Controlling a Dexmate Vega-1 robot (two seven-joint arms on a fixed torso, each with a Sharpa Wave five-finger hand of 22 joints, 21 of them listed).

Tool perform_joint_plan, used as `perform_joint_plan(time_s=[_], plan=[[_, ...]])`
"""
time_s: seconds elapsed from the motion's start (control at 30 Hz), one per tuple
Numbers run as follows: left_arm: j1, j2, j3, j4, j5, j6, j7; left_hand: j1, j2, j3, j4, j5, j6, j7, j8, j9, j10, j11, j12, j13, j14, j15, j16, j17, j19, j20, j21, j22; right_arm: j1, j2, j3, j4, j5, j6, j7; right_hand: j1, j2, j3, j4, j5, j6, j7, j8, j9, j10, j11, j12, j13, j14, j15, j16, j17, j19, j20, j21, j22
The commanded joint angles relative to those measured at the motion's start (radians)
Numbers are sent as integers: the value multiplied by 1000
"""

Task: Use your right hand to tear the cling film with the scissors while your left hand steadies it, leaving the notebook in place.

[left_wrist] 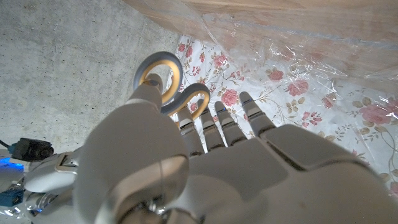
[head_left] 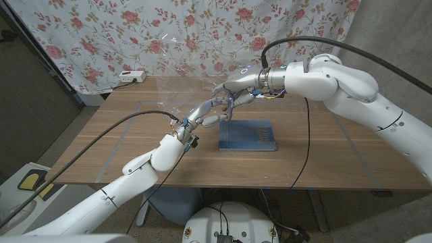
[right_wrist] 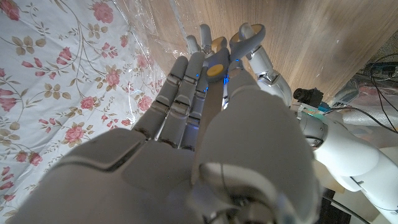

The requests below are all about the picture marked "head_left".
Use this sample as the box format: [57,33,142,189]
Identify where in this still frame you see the dark perforated partition panel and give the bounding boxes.
[0,6,85,183]

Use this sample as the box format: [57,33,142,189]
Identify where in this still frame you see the grey orange handled scissors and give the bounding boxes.
[221,94,236,122]

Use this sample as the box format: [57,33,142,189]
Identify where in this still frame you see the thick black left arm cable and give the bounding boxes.
[0,109,180,230]

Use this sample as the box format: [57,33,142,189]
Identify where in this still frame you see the white robot torso edge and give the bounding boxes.
[0,232,432,243]

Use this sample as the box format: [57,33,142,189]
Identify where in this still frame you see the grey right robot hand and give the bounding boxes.
[211,65,288,112]

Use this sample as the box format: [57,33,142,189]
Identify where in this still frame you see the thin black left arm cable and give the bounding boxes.
[126,151,187,235]

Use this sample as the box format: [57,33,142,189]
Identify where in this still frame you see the black power strip cable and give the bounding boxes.
[113,79,138,90]

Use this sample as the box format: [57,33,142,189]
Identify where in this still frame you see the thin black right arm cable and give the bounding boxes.
[290,97,311,190]

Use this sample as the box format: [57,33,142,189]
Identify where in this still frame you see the clear cling film sheet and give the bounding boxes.
[148,30,288,115]

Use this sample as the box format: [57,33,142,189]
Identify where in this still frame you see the white pedal board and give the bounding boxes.
[0,161,99,236]

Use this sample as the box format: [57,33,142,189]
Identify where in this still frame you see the blue grey stool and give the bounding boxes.
[140,187,203,226]

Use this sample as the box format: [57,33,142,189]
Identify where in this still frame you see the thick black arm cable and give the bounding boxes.
[0,109,180,230]
[260,35,432,96]

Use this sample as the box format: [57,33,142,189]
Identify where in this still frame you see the blue notebook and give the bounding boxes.
[218,119,277,152]

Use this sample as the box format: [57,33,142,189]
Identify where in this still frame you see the white power strip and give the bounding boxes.
[118,70,147,84]

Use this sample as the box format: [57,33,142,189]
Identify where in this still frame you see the floral rose curtain backdrop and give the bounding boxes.
[6,0,362,95]

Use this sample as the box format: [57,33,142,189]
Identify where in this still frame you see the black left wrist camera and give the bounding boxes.
[183,134,200,154]

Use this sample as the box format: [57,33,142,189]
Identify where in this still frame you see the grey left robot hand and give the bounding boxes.
[171,97,234,141]

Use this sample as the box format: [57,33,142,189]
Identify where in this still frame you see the black floor plug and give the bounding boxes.
[286,229,311,243]

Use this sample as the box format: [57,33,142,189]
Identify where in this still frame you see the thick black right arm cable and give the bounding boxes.
[260,35,432,96]

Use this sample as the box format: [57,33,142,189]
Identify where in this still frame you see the yellow black foot pedal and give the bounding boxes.
[17,169,67,202]

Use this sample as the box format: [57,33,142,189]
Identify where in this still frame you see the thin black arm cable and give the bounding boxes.
[290,97,311,190]
[126,151,187,235]

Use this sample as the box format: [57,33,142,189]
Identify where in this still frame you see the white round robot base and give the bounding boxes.
[182,201,280,243]

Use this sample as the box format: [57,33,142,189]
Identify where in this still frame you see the black cable on robot base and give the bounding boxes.
[206,201,231,236]

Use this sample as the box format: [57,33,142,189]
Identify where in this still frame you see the grey table leg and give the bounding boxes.
[306,189,330,233]

